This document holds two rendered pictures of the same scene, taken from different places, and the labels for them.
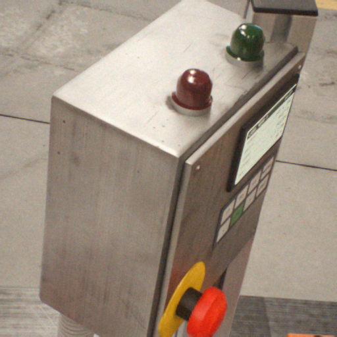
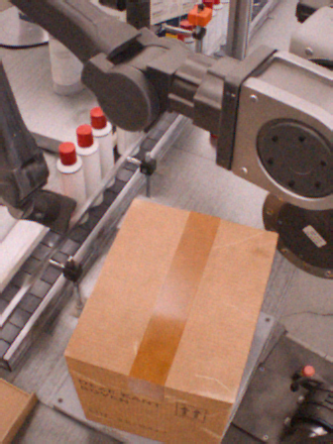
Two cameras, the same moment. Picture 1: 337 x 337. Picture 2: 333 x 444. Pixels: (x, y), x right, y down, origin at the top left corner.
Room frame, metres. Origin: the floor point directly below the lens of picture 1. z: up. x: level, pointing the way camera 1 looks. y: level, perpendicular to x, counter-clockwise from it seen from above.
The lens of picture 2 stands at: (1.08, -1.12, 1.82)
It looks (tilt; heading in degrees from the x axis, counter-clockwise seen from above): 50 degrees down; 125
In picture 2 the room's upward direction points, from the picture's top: 1 degrees clockwise
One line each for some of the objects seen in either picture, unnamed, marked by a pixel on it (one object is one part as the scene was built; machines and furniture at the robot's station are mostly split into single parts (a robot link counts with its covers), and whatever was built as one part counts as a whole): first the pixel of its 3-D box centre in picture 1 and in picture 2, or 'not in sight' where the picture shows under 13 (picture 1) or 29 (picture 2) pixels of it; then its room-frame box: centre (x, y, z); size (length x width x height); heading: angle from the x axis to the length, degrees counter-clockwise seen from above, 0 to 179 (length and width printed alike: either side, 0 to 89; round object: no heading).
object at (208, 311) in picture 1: (201, 311); not in sight; (0.40, -0.04, 1.33); 0.04 x 0.03 x 0.04; 154
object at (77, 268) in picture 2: not in sight; (64, 279); (0.58, -0.73, 0.91); 0.07 x 0.03 x 0.16; 9
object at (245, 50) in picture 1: (247, 42); not in sight; (0.50, -0.04, 1.49); 0.03 x 0.03 x 0.02
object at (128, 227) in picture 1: (170, 176); not in sight; (0.47, 0.00, 1.38); 0.17 x 0.10 x 0.19; 154
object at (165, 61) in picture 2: not in sight; (156, 87); (0.78, -0.70, 1.43); 0.10 x 0.05 x 0.09; 1
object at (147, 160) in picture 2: not in sight; (139, 176); (0.53, -0.44, 0.91); 0.07 x 0.03 x 0.16; 9
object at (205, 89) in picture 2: not in sight; (219, 95); (0.85, -0.70, 1.45); 0.09 x 0.08 x 0.12; 91
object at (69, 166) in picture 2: not in sight; (71, 183); (0.48, -0.58, 0.98); 0.05 x 0.05 x 0.20
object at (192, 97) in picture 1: (193, 89); not in sight; (0.43, -0.01, 1.49); 0.03 x 0.03 x 0.02
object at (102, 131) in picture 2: not in sight; (100, 148); (0.46, -0.47, 0.98); 0.05 x 0.05 x 0.20
